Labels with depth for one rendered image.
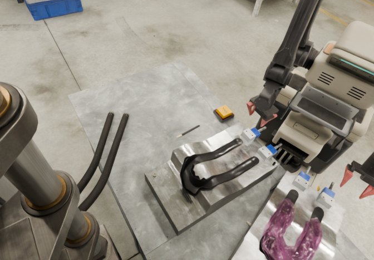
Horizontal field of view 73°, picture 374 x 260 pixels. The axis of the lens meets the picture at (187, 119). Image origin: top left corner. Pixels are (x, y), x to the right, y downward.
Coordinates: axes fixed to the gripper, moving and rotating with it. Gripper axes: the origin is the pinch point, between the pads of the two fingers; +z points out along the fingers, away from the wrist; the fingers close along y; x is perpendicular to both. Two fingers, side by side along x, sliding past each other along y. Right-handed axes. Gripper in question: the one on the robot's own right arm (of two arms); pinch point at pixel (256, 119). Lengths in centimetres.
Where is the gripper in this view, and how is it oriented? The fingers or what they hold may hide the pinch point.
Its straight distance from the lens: 108.6
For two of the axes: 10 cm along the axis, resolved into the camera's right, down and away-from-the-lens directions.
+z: -1.1, 6.3, 7.7
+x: 8.3, -3.6, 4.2
